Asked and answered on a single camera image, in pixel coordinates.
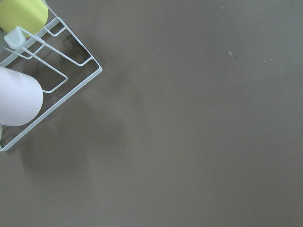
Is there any white wire cup rack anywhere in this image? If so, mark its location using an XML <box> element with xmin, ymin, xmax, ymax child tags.
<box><xmin>0</xmin><ymin>1</ymin><xmax>102</xmax><ymax>152</ymax></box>

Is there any yellow-green cup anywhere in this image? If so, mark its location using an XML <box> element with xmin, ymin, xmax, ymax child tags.
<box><xmin>0</xmin><ymin>0</ymin><xmax>49</xmax><ymax>35</ymax></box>

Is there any pink-white cup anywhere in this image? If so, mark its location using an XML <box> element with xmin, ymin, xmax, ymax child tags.
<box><xmin>0</xmin><ymin>67</ymin><xmax>44</xmax><ymax>126</ymax></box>

